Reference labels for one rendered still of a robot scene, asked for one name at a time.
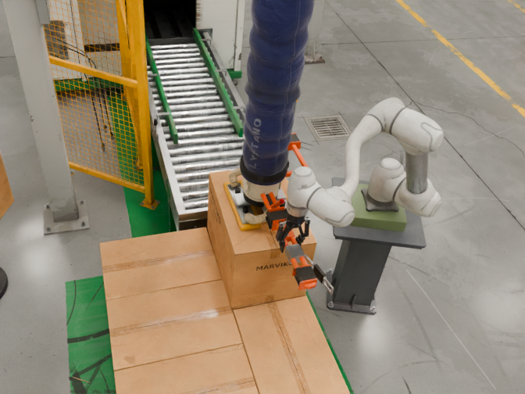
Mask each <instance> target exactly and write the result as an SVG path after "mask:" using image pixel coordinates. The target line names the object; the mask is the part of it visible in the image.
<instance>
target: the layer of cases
mask: <svg viewBox="0 0 525 394"><path fill-rule="evenodd" d="M99 245H100V252H101V259H102V273H103V280H104V286H105V300H106V307H107V314H108V322H109V335H110V342H111V350H112V363H113V370H114V378H115V384H116V394H350V392H349V390H348V387H347V385H346V384H345V380H344V379H343V377H342V375H341V372H340V370H339V368H338V365H337V363H336V361H335V359H334V356H333V354H332V352H331V350H330V347H329V346H328V343H327V340H326V339H325V336H324V334H323V332H322V329H321V327H320V325H319V323H318V320H317V319H316V316H315V314H314V312H313V309H312V307H311V305H310V303H309V300H308V298H307V296H306V295H303V296H298V297H293V298H288V299H280V300H275V301H270V302H265V303H256V304H252V305H247V306H239V307H234V308H230V304H229V301H228V298H227V293H226V290H225V287H224V283H223V279H222V276H221V273H220V268H219V265H218V262H217V259H216V254H215V251H214V248H213V243H212V240H211V237H210V234H209V229H208V227H207V229H206V227H201V228H195V229H191V230H185V231H175V232H170V233H164V234H158V235H149V236H143V237H137V238H127V239H122V240H116V241H111V242H101V243H99Z"/></svg>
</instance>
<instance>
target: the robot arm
mask: <svg viewBox="0 0 525 394"><path fill-rule="evenodd" d="M381 132H384V133H387V134H390V135H392V136H394V137H396V138H397V139H398V142H399V143H400V144H401V146H402V147H403V149H404V150H405V170H406V172H405V171H404V168H403V166H402V165H401V164H400V162H399V161H397V160H396V159H392V158H386V159H383V160H381V161H380V162H379V163H378V164H377V165H376V166H375V167H374V169H373V172H372V174H371V177H370V182H369V187H368V188H362V189H361V193H362V194H363V198H364V200H365V203H366V210H367V211H368V212H371V211H394V212H398V211H399V208H398V206H397V204H399V205H400V206H401V207H403V208H404V209H406V210H408V211H409V212H411V213H414V214H416V215H417V216H420V217H432V216H433V215H434V214H435V213H436V212H437V211H438V210H439V208H440V207H441V204H442V201H441V197H440V195H439V193H438V192H436V191H435V189H434V186H433V185H432V183H431V181H430V180H429V179H428V178H427V168H428V153H429V152H433V151H435V150H436V149H438V147H439V146H440V145H441V143H442V141H443V138H444V133H443V130H442V129H441V127H440V126H439V125H438V124H437V123H436V122H435V121H433V120H432V119H431V118H429V117H427V116H424V115H423V114H422V113H418V112H417V111H415V110H411V109H408V108H406V107H405V105H404V103H403V102H402V100H400V99H399V98H387V99H385V100H383V101H382V102H379V103H378V104H376V105H375V106H374V107H373V108H372V109H371V110H370V111H369V112H368V113H367V114H366V115H365V116H364V117H363V119H362V120H361V121H360V123H359V125H358V126H357V127H356V128H355V130H354V131H353V132H352V133H351V135H350V136H349V138H348V140H347V143H346V146H345V182H344V184H343V185H342V186H341V187H337V186H334V187H332V188H327V189H325V188H322V187H321V186H320V185H319V184H318V182H317V181H316V177H315V174H314V173H313V170H312V169H310V168H309V167H298V168H296V169H295V170H293V172H292V173H291V176H290V179H289V182H288V185H287V207H286V209H287V219H286V220H285V221H284V222H281V221H279V228H278V230H277V234H276V239H277V241H278V242H279V245H280V250H281V253H283V252H284V245H285V238H286V237H287V235H288V233H289V232H290V231H291V230H292V229H293V228H298V229H299V232H300V235H298V239H299V241H300V242H301V246H302V243H303V242H304V240H305V237H309V224H310V222H311V220H310V219H309V217H306V218H305V215H306V214H307V213H308V210H310V211H311V212H312V213H313V214H314V215H316V216H317V217H319V218H320V219H321V220H323V221H325V222H327V223H328V224H331V225H333V226H335V227H346V226H348V225H349V224H350V223H351V222H352V221H353V220H354V217H355V211H354V209H353V207H352V201H351V198H352V196H353V195H354V194H355V192H356V189H357V188H358V185H359V155H360V149H361V146H362V145H363V144H364V143H365V142H366V141H368V140H370V139H371V138H373V137H375V136H377V135H378V134H380V133H381ZM396 203H397V204H396ZM304 222H305V233H303V231H302V226H301V225H302V224H303V223H304ZM284 225H286V228H285V229H284Z"/></svg>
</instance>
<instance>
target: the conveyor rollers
mask: <svg viewBox="0 0 525 394"><path fill-rule="evenodd" d="M150 47H151V50H152V54H153V57H154V60H155V64H156V66H157V70H158V72H159V76H160V79H161V81H162V86H163V89H164V92H165V94H166V98H167V101H168V103H169V107H170V111H171V113H172V116H173V120H174V123H175V126H176V129H177V133H178V140H181V141H178V144H174V143H173V141H172V140H173V139H172V136H171V133H170V129H169V125H168V123H167V120H166V116H159V120H160V123H161V126H162V131H163V133H164V137H165V139H166V144H167V148H168V150H169V154H170V157H172V156H179V157H172V158H171V161H172V164H173V165H177V164H184V163H193V164H185V165H178V166H173V169H174V172H175V175H176V178H177V182H182V181H192V182H186V183H179V184H178V186H179V189H180V191H187V190H194V189H200V188H208V187H209V180H205V181H193V180H201V179H207V178H209V172H215V171H223V170H234V169H236V168H240V167H237V166H240V160H241V159H232V158H239V157H241V156H242V155H243V153H242V150H236V149H242V147H243V143H244V140H245V133H244V129H243V138H239V136H238V133H237V131H236V129H235V127H234V125H233V123H232V120H231V118H230V116H229V114H228V112H227V109H226V107H225V105H224V103H223V100H222V99H221V97H220V93H219V92H218V90H217V88H216V85H215V83H214V81H213V78H212V76H211V74H210V72H209V69H208V67H207V65H206V64H205V60H204V59H203V57H202V54H201V52H200V50H199V48H198V46H197V43H189V44H174V45H150ZM148 82H149V84H150V88H151V90H152V95H153V98H154V101H155V106H156V109H157V112H158V113H164V110H163V105H162V103H161V99H160V97H159V93H158V89H157V87H156V84H155V79H154V77H148ZM228 120H229V121H228ZM220 121H221V122H220ZM211 122H213V123H211ZM203 123H204V124H203ZM186 124H187V125H186ZM177 125H180V126H177ZM228 127H231V128H228ZM220 128H223V129H220ZM212 129H215V130H212ZM204 130H207V131H204ZM188 131H191V132H188ZM180 132H183V133H180ZM232 134H235V135H232ZM224 135H227V136H224ZM216 136H219V137H216ZM208 137H212V138H208ZM192 138H197V139H192ZM185 139H189V140H185ZM236 141H241V142H236ZM229 142H234V143H229ZM221 143H226V144H221ZM214 144H219V145H214ZM199 145H204V146H199ZM192 146H197V147H192ZM184 147H190V148H184ZM177 148H182V149H177ZM229 150H236V151H229ZM222 151H229V152H222ZM208 152H215V153H208ZM200 153H207V154H200ZM193 154H200V155H193ZM186 155H193V156H186ZM218 159H227V160H220V161H212V162H206V163H197V162H205V161H211V160H218ZM224 167H234V168H227V169H220V170H211V169H217V168H224ZM198 170H207V171H201V172H194V173H187V174H177V173H184V172H191V171H198ZM181 196H182V199H183V201H184V200H190V199H202V198H208V197H209V190H208V189H206V190H200V191H193V192H181ZM184 207H185V210H192V209H198V208H205V207H208V199H204V200H198V201H192V202H184Z"/></svg>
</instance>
